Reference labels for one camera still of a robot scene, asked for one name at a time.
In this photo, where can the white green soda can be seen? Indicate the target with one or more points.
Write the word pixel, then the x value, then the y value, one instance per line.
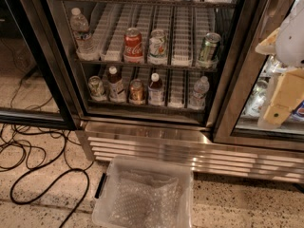
pixel 157 51

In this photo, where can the clear water bottle bottom shelf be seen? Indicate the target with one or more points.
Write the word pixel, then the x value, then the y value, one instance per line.
pixel 198 96

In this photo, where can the bubble wrap sheet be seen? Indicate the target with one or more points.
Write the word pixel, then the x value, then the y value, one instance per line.
pixel 146 200

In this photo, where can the clear plastic bin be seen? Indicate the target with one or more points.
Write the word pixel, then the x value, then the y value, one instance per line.
pixel 106 196

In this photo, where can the open glass fridge door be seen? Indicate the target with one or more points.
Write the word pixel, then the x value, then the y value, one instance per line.
pixel 34 86

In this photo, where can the white green can right fridge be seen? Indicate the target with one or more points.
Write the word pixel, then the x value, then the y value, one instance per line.
pixel 257 99

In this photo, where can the clear water bottle shelf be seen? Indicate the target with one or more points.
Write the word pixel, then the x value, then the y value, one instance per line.
pixel 198 96
pixel 86 49

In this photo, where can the red coca-cola can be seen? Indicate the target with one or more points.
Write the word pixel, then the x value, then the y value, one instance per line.
pixel 133 47

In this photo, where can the stainless steel fridge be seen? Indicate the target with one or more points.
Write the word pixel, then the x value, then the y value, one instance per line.
pixel 172 132

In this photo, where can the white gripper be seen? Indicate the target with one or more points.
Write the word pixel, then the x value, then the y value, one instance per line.
pixel 292 43

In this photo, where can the clear water bottle middle shelf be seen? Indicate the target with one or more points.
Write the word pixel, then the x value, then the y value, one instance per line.
pixel 86 49

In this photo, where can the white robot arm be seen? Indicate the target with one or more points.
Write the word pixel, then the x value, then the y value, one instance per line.
pixel 290 38

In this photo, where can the brown drink bottle white cap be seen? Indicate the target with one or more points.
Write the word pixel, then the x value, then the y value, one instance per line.
pixel 116 85

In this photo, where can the closed glass fridge door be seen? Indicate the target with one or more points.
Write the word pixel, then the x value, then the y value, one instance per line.
pixel 231 128

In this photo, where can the blue pepsi can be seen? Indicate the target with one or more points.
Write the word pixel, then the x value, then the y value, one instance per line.
pixel 298 113

